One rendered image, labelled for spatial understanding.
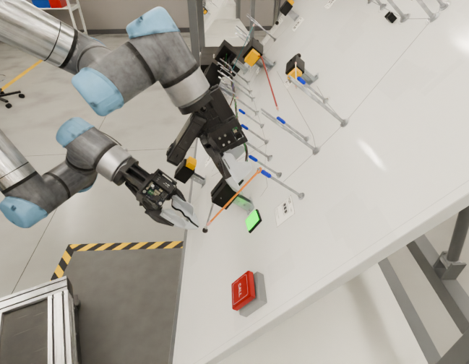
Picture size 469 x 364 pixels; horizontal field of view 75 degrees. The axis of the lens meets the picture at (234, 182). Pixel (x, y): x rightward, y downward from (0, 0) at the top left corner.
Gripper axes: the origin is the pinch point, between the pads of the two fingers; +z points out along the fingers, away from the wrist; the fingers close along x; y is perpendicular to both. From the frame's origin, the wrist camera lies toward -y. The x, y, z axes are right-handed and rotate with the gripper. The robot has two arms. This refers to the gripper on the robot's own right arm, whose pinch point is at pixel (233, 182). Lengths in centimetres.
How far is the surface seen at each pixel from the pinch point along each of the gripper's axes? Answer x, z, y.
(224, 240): -1.6, 12.0, -9.3
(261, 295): -24.1, 7.5, -2.6
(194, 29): 92, -24, 7
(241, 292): -22.6, 6.5, -5.6
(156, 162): 204, 60, -83
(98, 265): 91, 60, -115
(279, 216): -11.3, 5.0, 5.6
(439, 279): -16, 37, 30
